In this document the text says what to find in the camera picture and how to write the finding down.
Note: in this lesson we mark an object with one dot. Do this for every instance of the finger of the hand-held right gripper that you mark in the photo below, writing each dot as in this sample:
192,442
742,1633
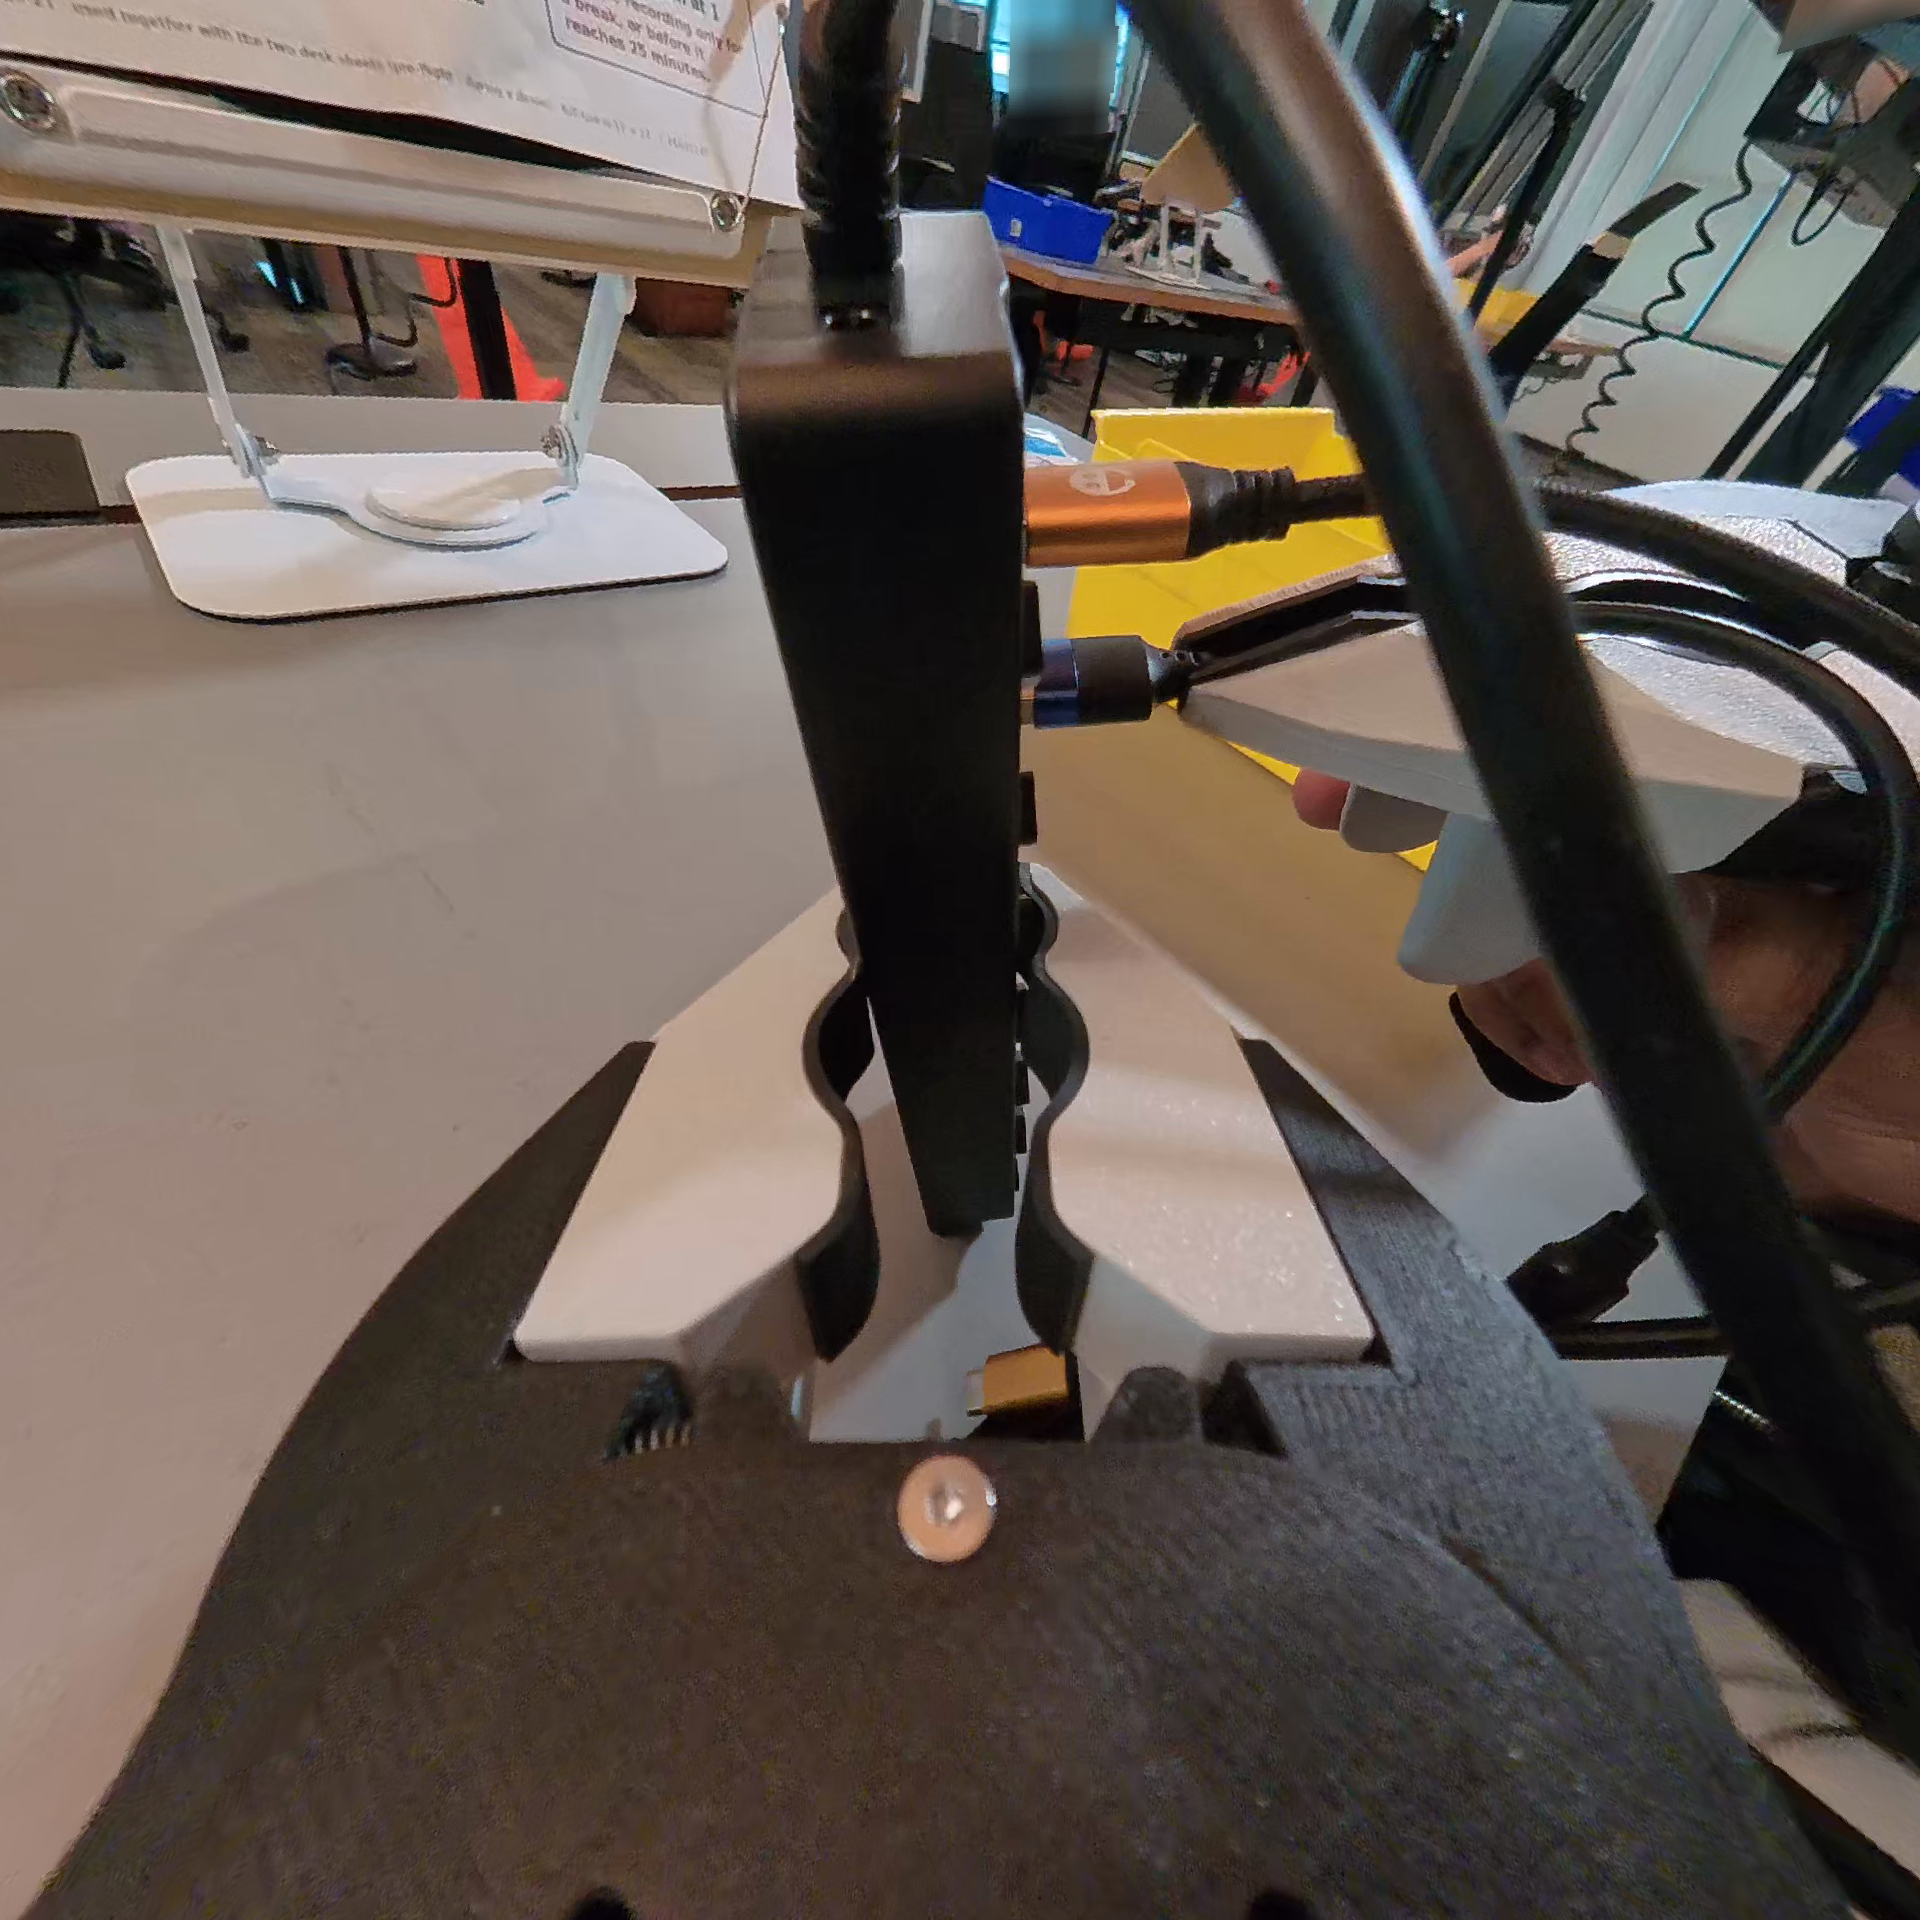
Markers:
1349,721
1723,529

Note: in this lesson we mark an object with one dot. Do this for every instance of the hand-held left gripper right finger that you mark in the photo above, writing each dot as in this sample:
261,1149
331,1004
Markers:
1200,1200

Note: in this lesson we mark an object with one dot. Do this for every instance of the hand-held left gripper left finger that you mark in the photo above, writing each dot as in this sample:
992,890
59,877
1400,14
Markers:
690,1200

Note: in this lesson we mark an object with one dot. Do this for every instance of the black USB hub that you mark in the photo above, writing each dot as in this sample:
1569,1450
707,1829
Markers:
885,674

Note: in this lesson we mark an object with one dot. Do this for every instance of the grey desk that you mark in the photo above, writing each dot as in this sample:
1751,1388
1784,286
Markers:
376,901

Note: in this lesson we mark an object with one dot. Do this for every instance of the black flat desk panel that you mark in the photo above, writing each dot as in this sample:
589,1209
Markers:
45,474

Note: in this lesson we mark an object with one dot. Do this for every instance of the person's right hand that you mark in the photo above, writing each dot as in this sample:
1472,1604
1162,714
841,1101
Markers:
1769,975

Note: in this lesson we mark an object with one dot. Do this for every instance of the gold USB plug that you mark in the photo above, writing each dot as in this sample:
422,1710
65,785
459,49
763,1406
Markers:
1022,1384

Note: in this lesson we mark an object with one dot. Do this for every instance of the black tripod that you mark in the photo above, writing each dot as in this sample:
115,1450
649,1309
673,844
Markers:
1575,285

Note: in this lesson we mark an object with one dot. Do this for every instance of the yellow plastic bin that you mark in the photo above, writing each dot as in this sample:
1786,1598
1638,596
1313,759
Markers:
1200,437

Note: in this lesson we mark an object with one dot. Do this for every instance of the blue white printed paper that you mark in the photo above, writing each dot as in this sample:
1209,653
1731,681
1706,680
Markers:
1054,447

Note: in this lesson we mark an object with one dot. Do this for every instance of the wooden edged table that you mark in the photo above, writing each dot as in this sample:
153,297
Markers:
1171,288

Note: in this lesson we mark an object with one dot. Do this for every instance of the small wooden stand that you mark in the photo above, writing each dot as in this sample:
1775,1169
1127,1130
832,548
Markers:
1185,182

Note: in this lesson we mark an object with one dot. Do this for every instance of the blue plastic bin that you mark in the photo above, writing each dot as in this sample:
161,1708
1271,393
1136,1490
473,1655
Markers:
1042,223

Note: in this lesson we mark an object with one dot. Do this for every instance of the printed instruction sheet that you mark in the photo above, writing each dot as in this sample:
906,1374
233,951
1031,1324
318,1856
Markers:
301,45

